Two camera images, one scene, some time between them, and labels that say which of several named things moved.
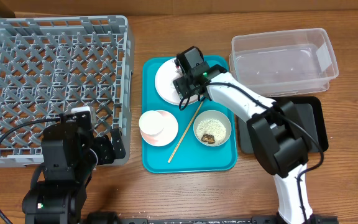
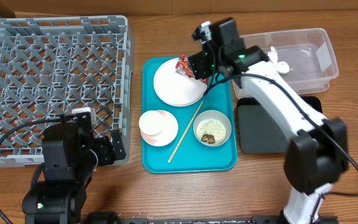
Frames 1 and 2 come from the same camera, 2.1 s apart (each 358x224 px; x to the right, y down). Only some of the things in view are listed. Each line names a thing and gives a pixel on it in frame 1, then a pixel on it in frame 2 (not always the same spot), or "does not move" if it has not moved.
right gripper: (182, 86) → (198, 65)
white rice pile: (213, 127) does not move
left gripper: (108, 155) does not move
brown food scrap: (208, 138) does not move
